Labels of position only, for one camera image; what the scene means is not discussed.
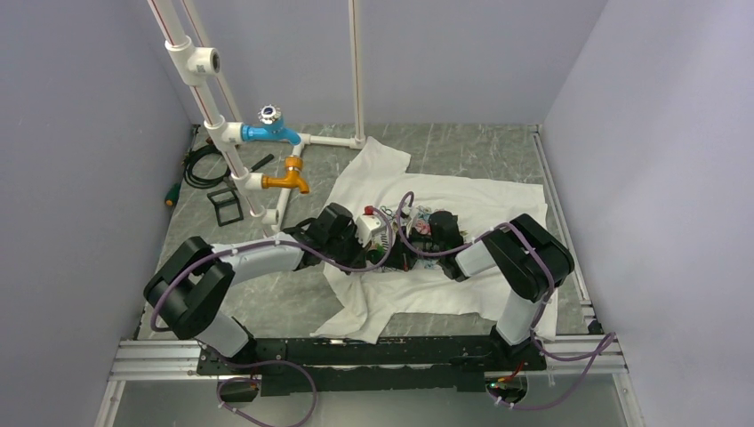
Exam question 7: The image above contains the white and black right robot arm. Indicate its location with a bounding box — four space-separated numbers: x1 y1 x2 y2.
397 212 575 369

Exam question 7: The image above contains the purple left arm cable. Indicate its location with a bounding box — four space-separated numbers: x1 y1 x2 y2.
149 205 396 427

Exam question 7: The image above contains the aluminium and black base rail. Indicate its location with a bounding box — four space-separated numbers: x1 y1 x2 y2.
109 334 628 402

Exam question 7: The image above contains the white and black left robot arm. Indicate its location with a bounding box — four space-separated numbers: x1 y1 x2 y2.
143 203 391 374

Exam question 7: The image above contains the white floral print t-shirt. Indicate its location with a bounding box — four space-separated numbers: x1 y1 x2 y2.
314 138 548 343

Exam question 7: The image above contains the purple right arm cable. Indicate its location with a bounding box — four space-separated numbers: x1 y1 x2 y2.
396 190 617 413

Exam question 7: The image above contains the green handled screwdriver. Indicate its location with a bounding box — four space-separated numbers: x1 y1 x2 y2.
164 182 180 207

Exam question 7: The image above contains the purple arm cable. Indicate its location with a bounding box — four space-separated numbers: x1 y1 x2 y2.
149 205 396 427
396 190 617 413

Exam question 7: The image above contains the black rectangular frame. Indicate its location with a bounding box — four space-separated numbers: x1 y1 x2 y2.
206 188 244 227

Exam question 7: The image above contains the coiled black cable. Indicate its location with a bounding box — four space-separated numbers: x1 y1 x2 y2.
183 144 233 189

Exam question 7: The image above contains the orange plastic tap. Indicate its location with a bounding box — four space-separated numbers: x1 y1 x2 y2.
261 155 310 194

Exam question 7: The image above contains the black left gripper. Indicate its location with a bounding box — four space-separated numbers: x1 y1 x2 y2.
325 223 372 275

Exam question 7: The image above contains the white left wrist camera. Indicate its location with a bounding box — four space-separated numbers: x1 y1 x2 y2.
355 205 386 246

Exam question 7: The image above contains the white PVC pipe frame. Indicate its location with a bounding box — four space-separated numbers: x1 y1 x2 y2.
148 1 367 236

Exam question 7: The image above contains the blue plastic tap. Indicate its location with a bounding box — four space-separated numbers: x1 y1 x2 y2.
240 104 301 146

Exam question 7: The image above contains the black bar tool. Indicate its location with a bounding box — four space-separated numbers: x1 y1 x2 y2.
250 154 276 173

